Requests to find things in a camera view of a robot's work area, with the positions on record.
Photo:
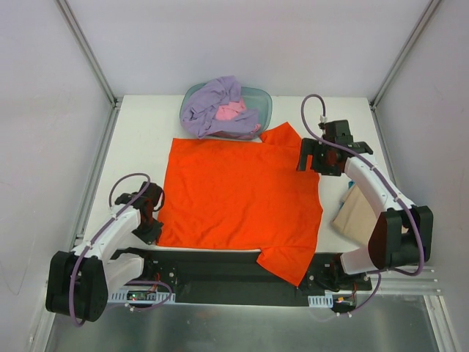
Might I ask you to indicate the right slotted cable duct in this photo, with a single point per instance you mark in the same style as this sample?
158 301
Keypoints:
325 301

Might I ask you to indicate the slotted cable duct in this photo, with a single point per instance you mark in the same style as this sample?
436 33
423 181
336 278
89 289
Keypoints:
325 301
123 296

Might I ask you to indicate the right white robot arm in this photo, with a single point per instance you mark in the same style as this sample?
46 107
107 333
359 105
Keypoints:
402 236

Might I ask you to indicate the left slotted cable duct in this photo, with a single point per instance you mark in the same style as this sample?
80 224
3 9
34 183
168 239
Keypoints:
123 296

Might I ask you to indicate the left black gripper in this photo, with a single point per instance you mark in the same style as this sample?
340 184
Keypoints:
149 230

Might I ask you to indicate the aluminium frame post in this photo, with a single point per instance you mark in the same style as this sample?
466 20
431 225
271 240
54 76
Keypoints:
414 36
86 49

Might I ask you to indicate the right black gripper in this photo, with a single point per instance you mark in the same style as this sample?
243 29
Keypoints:
308 155

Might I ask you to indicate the pink t shirt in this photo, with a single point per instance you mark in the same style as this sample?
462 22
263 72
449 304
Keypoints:
235 117

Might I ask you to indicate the right aluminium frame post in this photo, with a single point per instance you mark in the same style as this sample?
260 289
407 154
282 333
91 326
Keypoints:
414 36

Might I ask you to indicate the brown cardboard sheet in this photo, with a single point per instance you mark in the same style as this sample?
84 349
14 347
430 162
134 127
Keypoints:
356 219

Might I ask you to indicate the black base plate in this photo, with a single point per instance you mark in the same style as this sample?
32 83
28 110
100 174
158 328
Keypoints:
235 278

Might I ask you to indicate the orange t shirt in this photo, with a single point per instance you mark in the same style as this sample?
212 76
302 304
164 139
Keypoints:
228 195

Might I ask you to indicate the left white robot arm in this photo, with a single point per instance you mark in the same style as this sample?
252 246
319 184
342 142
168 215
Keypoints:
80 280

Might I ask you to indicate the left aluminium frame post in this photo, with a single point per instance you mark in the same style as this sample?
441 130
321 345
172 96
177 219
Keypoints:
86 49

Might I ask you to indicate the lilac t shirt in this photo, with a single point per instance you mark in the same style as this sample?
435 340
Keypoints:
197 114

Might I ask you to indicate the teal plastic basket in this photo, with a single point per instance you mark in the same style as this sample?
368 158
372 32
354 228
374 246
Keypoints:
254 98

